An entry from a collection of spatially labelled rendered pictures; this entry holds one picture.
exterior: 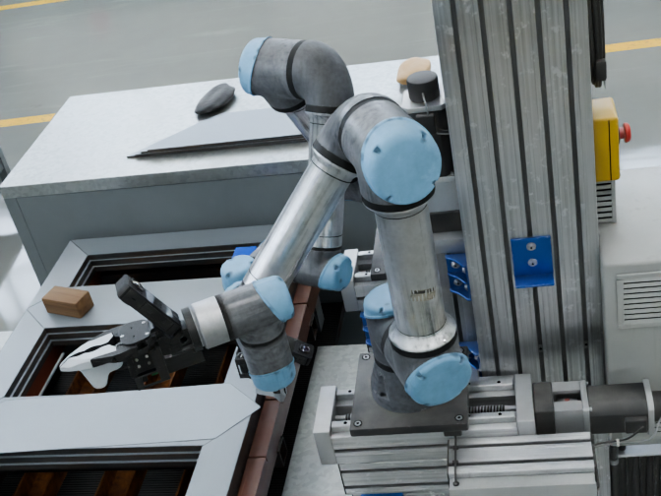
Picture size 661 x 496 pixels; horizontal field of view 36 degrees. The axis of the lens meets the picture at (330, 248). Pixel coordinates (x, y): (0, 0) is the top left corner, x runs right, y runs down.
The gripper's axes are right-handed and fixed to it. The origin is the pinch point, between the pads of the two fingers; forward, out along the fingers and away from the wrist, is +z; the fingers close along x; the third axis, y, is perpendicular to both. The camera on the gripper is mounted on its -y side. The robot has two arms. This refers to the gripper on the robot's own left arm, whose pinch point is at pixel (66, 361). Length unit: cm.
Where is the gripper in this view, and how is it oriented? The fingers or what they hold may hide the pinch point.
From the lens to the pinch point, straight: 159.7
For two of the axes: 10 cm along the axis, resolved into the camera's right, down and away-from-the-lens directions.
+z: -9.3, 3.3, -1.8
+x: -3.0, -3.6, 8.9
